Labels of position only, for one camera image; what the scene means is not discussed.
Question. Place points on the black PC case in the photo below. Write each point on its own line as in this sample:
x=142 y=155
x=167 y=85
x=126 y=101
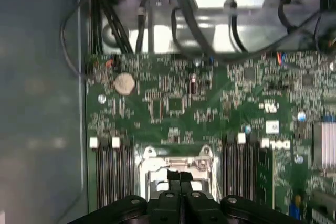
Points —
x=39 y=77

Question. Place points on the green motherboard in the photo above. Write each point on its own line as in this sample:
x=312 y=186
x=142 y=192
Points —
x=210 y=119

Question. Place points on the RAM slot black latches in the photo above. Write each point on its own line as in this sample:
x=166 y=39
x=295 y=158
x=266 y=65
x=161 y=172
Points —
x=228 y=171
x=248 y=171
x=130 y=171
x=109 y=171

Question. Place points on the blue expansion slot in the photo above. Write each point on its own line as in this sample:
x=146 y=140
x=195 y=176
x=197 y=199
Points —
x=296 y=205

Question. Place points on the coin battery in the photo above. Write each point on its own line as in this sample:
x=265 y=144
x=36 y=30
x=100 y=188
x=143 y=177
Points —
x=124 y=83

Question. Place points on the metal socket cover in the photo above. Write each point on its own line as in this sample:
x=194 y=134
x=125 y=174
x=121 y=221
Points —
x=181 y=161

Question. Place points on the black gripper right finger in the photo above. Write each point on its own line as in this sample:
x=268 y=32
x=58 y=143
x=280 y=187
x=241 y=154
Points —
x=199 y=208

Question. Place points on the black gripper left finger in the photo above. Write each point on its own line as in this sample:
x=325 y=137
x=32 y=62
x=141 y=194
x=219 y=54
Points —
x=162 y=208

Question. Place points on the silver chipset heatsink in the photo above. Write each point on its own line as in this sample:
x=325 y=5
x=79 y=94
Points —
x=325 y=145

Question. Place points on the RAM slot white latches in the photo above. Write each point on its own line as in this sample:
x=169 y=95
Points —
x=98 y=171
x=119 y=171
x=238 y=171

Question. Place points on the CPU socket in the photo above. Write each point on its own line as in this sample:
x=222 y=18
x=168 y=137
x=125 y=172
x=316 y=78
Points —
x=151 y=161

